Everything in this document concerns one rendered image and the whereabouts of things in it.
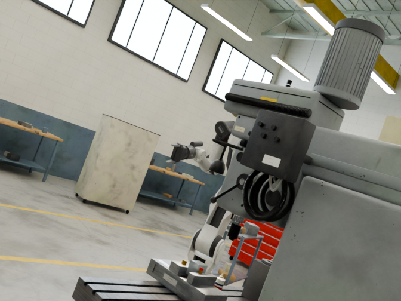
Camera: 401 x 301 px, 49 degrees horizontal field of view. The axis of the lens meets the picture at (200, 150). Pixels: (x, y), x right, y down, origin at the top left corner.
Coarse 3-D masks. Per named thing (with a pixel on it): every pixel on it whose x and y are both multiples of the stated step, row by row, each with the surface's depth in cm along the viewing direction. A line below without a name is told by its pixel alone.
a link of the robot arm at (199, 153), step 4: (192, 144) 269; (196, 144) 270; (200, 144) 273; (196, 148) 271; (200, 148) 274; (196, 152) 271; (200, 152) 270; (204, 152) 272; (196, 156) 272; (200, 156) 270; (204, 156) 274
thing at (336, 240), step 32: (320, 192) 147; (352, 192) 140; (288, 224) 152; (320, 224) 144; (352, 224) 137; (384, 224) 130; (288, 256) 148; (320, 256) 141; (352, 256) 134; (384, 256) 128; (288, 288) 145; (320, 288) 138; (352, 288) 131; (384, 288) 125
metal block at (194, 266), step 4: (192, 260) 184; (196, 260) 186; (192, 264) 183; (196, 264) 182; (200, 264) 183; (204, 264) 185; (188, 268) 184; (192, 268) 182; (196, 268) 181; (204, 268) 184; (188, 272) 183; (196, 272) 181; (204, 272) 184
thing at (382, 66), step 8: (296, 0) 794; (304, 0) 783; (312, 0) 797; (320, 0) 813; (328, 0) 829; (320, 8) 819; (328, 8) 836; (336, 8) 852; (328, 16) 841; (336, 16) 858; (344, 16) 877; (320, 24) 863; (328, 32) 887; (376, 64) 1008; (384, 64) 1035; (384, 72) 1044; (392, 72) 1070; (392, 80) 1079
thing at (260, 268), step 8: (256, 264) 212; (264, 264) 210; (256, 272) 211; (264, 272) 208; (248, 280) 212; (256, 280) 210; (264, 280) 207; (248, 288) 211; (256, 288) 209; (248, 296) 210; (256, 296) 208
